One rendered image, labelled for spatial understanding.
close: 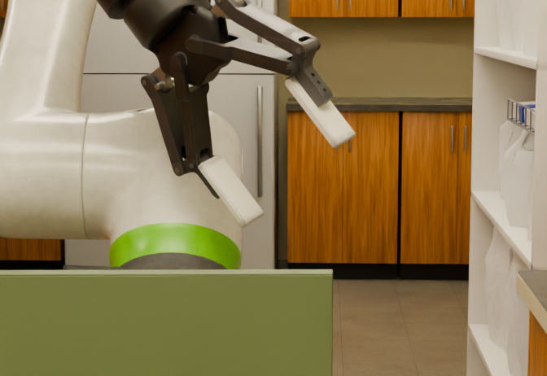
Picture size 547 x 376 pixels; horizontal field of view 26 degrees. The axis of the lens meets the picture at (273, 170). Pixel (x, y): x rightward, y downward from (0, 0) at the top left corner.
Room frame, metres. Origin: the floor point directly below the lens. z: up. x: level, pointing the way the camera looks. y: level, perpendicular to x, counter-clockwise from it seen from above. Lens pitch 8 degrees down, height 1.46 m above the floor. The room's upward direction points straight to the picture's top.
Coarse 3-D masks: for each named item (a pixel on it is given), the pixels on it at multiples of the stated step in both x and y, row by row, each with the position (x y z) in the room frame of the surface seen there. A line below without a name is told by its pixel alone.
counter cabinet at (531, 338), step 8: (536, 320) 2.29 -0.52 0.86; (536, 328) 2.29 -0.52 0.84; (528, 336) 2.37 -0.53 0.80; (536, 336) 2.28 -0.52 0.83; (544, 336) 2.21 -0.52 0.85; (528, 344) 2.37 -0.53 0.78; (536, 344) 2.28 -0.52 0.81; (544, 344) 2.21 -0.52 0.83; (528, 352) 2.37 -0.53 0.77; (536, 352) 2.28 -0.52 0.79; (544, 352) 2.20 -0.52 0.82; (528, 360) 2.37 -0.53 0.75; (536, 360) 2.28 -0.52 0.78; (544, 360) 2.20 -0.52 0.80; (528, 368) 2.36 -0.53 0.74; (536, 368) 2.27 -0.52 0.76; (544, 368) 2.20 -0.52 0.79
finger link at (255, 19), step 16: (224, 0) 1.01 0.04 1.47; (240, 16) 1.01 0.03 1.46; (256, 16) 1.00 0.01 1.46; (272, 16) 1.01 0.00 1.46; (256, 32) 1.00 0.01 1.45; (272, 32) 0.99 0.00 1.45; (288, 32) 0.99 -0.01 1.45; (304, 32) 1.00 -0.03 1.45; (288, 48) 0.99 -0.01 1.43; (304, 48) 0.98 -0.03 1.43
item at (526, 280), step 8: (520, 272) 2.36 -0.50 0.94; (528, 272) 2.36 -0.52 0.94; (536, 272) 2.36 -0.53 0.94; (544, 272) 2.36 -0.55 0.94; (520, 280) 2.32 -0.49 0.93; (528, 280) 2.28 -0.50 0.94; (536, 280) 2.28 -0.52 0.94; (544, 280) 2.28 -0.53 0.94; (520, 288) 2.31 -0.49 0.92; (528, 288) 2.22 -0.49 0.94; (536, 288) 2.21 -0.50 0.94; (544, 288) 2.21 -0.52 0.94; (528, 296) 2.22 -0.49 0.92; (536, 296) 2.15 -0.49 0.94; (544, 296) 2.15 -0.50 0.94; (528, 304) 2.22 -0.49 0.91; (536, 304) 2.13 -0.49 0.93; (544, 304) 2.09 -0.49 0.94; (536, 312) 2.13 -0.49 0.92; (544, 312) 2.06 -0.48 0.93; (544, 320) 2.06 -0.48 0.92; (544, 328) 2.05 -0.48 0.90
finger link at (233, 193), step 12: (216, 156) 1.08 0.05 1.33; (204, 168) 1.07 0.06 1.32; (216, 168) 1.07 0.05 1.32; (228, 168) 1.08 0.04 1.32; (216, 180) 1.06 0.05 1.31; (228, 180) 1.07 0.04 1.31; (228, 192) 1.06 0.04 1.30; (240, 192) 1.07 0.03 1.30; (228, 204) 1.06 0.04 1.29; (240, 204) 1.06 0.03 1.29; (252, 204) 1.07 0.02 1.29; (240, 216) 1.05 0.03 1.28; (252, 216) 1.06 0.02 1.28
